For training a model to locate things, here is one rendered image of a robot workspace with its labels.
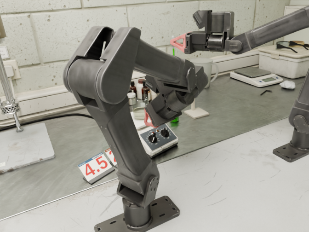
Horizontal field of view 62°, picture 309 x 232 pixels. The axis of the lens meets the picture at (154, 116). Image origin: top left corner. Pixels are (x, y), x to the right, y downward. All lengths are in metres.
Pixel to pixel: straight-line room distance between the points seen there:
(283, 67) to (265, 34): 0.90
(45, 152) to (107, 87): 0.63
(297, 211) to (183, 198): 0.27
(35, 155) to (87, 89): 0.61
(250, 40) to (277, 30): 0.08
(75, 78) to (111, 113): 0.08
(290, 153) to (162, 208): 0.47
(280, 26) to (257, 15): 1.09
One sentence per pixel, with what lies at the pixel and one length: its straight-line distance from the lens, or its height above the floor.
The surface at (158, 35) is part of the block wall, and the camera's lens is 1.48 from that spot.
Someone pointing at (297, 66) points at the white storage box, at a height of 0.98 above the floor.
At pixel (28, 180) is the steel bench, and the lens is 0.89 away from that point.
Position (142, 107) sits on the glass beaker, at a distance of 0.88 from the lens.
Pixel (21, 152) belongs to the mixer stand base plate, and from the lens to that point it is 1.03.
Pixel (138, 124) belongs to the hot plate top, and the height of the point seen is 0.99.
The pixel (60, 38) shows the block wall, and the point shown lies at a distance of 1.31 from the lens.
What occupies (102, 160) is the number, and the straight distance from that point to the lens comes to 0.84.
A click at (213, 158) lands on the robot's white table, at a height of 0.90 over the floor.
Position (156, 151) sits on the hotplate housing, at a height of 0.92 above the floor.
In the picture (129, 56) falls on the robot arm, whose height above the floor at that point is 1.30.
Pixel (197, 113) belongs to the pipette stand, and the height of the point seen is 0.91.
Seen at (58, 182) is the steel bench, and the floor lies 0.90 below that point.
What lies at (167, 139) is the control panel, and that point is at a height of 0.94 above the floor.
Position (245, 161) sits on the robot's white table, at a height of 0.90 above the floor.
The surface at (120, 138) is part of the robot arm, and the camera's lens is 0.46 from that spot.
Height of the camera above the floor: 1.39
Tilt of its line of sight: 25 degrees down
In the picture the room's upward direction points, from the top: 3 degrees counter-clockwise
